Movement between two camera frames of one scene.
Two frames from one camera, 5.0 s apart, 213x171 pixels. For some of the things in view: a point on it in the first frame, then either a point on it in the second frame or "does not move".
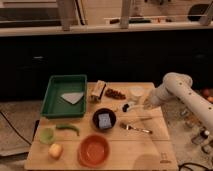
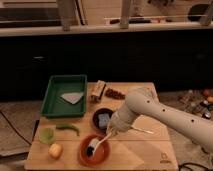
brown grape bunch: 115,94 does not move
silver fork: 130,127 does not move
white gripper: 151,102 → 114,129
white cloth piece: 72,97 does not move
